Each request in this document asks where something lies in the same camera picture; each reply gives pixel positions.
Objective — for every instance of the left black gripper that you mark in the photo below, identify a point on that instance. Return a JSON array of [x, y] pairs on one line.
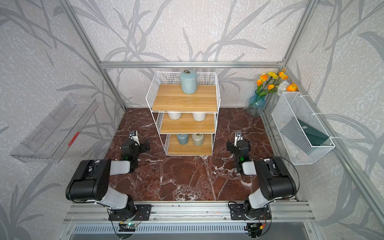
[[142, 146]]

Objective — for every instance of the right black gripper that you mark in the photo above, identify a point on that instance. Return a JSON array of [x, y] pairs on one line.
[[232, 146]]

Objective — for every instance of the white canister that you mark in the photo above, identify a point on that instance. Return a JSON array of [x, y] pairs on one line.
[[174, 115], [199, 116]]

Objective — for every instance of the white wire shelf rack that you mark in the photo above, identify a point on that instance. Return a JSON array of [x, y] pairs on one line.
[[165, 95]]

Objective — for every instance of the tall light blue canister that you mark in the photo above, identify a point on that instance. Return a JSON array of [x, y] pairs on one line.
[[189, 81]]

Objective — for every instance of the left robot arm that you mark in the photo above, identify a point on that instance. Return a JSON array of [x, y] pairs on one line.
[[90, 182]]

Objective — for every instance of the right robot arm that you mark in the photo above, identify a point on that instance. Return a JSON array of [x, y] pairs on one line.
[[275, 180]]

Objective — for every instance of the small sage green canister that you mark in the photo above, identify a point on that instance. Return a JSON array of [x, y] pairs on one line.
[[198, 139]]

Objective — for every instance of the blue glass vase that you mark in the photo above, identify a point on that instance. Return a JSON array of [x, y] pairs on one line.
[[257, 104]]

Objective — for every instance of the small blue-grey canister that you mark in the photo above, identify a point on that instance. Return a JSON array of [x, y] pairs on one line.
[[183, 139]]

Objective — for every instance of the red marker pen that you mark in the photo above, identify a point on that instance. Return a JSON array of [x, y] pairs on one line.
[[73, 139]]

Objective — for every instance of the orange yellow artificial flowers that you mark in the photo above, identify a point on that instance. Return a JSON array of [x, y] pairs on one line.
[[275, 83]]

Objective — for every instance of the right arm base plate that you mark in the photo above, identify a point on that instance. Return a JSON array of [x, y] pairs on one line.
[[245, 212]]

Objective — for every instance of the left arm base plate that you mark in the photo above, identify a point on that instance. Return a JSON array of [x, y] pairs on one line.
[[137, 213]]

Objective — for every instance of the white wire wall basket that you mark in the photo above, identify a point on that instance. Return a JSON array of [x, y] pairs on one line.
[[293, 104]]

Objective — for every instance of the aluminium front rail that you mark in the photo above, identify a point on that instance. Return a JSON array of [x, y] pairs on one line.
[[191, 212]]

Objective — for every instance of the clear acrylic wall shelf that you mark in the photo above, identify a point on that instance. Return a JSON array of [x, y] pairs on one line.
[[48, 142]]

